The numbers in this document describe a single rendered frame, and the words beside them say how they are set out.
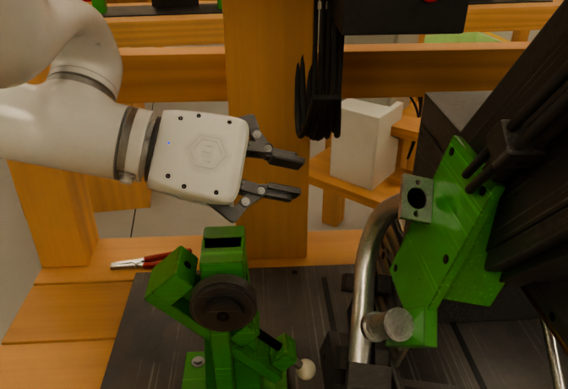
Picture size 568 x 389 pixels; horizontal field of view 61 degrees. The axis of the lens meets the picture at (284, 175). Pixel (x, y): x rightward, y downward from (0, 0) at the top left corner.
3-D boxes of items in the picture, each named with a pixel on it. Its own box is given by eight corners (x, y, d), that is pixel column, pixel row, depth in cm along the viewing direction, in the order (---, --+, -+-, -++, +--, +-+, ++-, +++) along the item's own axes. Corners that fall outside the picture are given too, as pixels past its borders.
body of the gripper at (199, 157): (130, 183, 49) (238, 203, 51) (152, 92, 52) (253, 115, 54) (135, 197, 56) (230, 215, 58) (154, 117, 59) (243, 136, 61)
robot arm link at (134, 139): (110, 172, 49) (140, 178, 49) (130, 94, 51) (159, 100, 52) (117, 191, 57) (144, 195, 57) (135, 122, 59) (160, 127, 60)
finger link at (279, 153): (249, 151, 55) (305, 163, 56) (253, 126, 56) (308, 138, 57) (245, 160, 58) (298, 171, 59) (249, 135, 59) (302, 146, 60)
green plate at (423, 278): (475, 344, 58) (569, 200, 48) (411, 335, 56) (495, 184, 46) (442, 278, 68) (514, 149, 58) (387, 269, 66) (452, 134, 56)
